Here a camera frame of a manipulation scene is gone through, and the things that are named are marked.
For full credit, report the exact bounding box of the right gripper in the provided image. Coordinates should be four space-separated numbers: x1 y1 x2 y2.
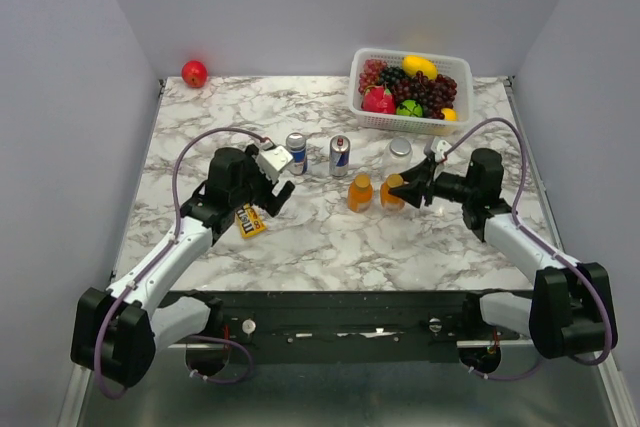
389 157 477 209

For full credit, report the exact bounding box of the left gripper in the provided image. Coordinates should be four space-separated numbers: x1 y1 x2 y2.
230 145 295 216

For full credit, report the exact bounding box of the clear glass jar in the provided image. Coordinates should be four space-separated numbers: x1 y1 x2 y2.
382 144 413 178

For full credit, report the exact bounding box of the orange juice bottle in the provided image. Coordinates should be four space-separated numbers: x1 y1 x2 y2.
347 180 373 213
380 180 405 211

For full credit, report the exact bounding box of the silver jar lid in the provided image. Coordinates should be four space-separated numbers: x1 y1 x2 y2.
388 137 412 157

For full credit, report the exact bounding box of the gold bottle cap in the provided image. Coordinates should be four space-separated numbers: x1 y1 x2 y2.
353 173 371 189
386 174 404 189

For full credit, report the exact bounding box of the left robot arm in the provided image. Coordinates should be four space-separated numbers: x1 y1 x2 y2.
70 145 295 387

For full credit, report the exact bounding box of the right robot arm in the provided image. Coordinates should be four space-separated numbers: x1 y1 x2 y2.
389 148 618 359

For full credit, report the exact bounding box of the yellow candy packet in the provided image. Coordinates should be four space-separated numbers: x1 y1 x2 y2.
235 204 267 239

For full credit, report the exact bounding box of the blue energy can left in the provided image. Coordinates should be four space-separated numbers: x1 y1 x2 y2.
285 132 308 176

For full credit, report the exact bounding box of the green round fruit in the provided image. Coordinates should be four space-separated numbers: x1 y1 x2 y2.
396 100 423 118

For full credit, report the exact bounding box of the blue silver energy can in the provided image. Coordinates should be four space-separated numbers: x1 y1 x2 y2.
329 135 351 177

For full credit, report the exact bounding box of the dark red grape bunch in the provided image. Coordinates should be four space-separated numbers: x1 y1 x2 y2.
390 72 457 120

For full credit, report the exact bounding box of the red dragon fruit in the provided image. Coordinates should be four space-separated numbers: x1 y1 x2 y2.
361 86 396 115

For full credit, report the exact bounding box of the black grape bunch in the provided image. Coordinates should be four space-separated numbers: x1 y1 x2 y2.
376 66 407 90

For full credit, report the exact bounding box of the white plastic fruit basket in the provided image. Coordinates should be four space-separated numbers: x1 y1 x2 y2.
348 48 474 136

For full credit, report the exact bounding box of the light red grape bunch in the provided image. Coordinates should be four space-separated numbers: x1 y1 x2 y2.
358 59 387 95

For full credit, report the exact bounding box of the red apple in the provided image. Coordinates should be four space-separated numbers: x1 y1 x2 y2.
181 60 208 89

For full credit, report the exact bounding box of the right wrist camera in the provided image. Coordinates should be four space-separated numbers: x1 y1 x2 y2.
424 137 451 163

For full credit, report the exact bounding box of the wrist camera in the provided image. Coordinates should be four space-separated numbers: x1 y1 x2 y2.
256 146 293 185
424 137 451 163

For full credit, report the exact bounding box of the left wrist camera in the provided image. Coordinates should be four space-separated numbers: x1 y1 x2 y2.
256 146 293 185

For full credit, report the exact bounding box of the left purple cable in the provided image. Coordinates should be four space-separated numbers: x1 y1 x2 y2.
93 126 274 400

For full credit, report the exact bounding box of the purple cable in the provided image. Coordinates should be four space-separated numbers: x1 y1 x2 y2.
93 126 274 400
442 117 619 381

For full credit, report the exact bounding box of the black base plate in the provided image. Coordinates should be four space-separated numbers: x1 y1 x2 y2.
102 289 581 366

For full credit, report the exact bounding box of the aluminium rail frame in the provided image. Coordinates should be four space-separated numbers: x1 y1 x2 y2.
59 330 639 426

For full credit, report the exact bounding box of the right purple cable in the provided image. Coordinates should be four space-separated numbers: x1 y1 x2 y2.
442 117 619 381

